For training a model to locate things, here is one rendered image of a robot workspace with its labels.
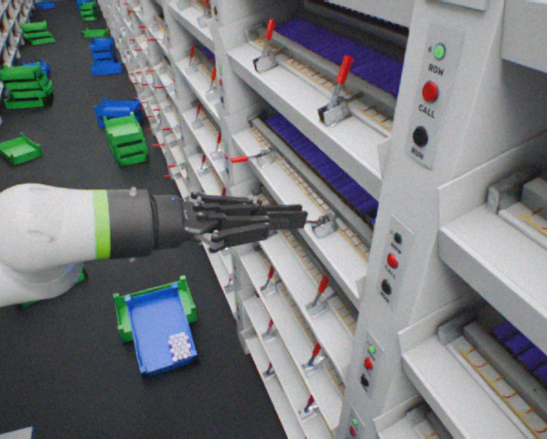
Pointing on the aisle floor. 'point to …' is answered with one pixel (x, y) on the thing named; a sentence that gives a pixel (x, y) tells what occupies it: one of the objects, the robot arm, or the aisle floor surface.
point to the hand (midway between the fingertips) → (283, 217)
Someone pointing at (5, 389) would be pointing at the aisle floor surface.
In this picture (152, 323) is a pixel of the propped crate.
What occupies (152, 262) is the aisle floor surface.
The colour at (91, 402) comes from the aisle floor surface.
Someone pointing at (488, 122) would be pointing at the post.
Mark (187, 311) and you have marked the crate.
